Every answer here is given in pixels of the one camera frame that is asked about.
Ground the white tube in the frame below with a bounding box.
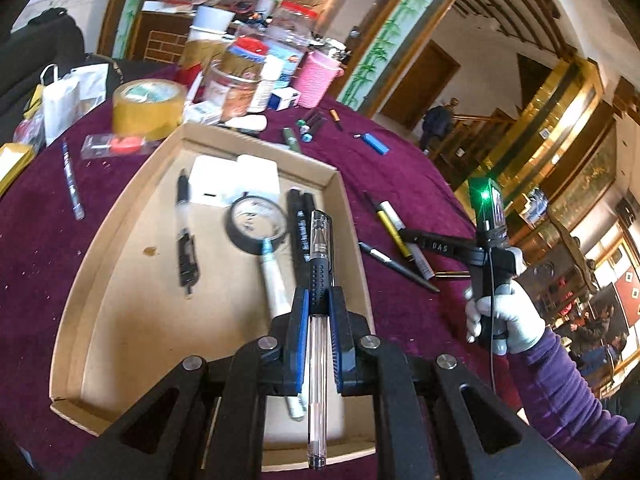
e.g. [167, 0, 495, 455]
[222, 114, 268, 135]

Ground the bamboo painted frame strip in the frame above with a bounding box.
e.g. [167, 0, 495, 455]
[117, 0, 158, 61]
[337, 0, 453, 108]

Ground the black clear clip pen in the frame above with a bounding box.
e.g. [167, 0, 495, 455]
[175, 169, 202, 300]

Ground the clear blue pen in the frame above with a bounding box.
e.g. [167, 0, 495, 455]
[61, 140, 86, 222]

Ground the maroon velvet tablecloth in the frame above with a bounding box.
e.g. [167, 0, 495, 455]
[0, 62, 531, 480]

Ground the black bag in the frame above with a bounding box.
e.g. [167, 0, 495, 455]
[0, 7, 121, 126]

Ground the gold box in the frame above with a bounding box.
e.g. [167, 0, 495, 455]
[185, 37, 231, 73]

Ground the thin black cable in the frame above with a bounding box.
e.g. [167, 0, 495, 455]
[487, 247, 498, 398]

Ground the clear gel pen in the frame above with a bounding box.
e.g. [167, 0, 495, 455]
[304, 210, 333, 471]

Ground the white marker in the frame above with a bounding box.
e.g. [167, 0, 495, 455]
[378, 201, 435, 281]

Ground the wooden cabinet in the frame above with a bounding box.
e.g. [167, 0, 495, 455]
[140, 2, 201, 63]

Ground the blue-label clear jar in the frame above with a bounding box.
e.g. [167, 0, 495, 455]
[265, 25, 308, 86]

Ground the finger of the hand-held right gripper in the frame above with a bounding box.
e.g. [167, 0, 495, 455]
[399, 228, 483, 263]

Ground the small blue white box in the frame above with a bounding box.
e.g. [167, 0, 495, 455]
[267, 87, 301, 111]

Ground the yellow flat box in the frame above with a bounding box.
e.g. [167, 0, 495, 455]
[0, 142, 36, 196]

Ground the person's right forearm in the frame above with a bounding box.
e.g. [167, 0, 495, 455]
[500, 327, 636, 466]

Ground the group of markers on table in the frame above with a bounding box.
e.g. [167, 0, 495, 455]
[301, 115, 326, 143]

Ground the yellow tape roll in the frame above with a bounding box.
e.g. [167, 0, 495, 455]
[111, 79, 187, 142]

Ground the red-lid clear jar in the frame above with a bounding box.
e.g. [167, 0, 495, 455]
[205, 37, 271, 123]
[275, 0, 323, 31]

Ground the golden frame partition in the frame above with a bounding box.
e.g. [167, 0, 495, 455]
[470, 57, 616, 221]

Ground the orange item clear packet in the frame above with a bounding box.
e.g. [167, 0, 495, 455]
[81, 132, 151, 161]

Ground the blue lighter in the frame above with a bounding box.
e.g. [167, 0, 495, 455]
[360, 132, 390, 156]

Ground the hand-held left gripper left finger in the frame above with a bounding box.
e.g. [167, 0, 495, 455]
[60, 287, 311, 480]

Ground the person's right hand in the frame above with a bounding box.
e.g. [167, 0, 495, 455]
[464, 280, 547, 356]

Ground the wooden stair railing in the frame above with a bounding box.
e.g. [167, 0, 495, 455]
[425, 105, 516, 186]

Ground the white plastic tub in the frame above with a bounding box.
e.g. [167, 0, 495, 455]
[247, 55, 286, 113]

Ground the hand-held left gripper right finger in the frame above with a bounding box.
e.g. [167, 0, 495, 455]
[327, 287, 581, 480]

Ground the shallow cardboard box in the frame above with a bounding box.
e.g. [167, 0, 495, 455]
[49, 121, 377, 472]

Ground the grey-capped black marker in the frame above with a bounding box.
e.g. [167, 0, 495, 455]
[286, 187, 313, 293]

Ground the white carrier bag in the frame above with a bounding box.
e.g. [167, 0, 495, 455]
[40, 64, 83, 147]

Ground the wooden door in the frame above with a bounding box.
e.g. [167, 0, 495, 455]
[380, 40, 461, 131]

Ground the white square box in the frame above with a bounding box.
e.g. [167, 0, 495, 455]
[189, 154, 238, 207]
[235, 154, 280, 198]

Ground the translucent white cup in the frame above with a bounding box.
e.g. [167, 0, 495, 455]
[189, 5, 236, 41]

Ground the yellow black pen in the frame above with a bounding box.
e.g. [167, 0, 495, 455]
[365, 194, 416, 261]

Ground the white correction pen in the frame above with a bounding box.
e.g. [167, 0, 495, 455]
[259, 237, 308, 421]

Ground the black tape roll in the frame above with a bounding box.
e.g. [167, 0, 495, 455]
[224, 195, 288, 256]

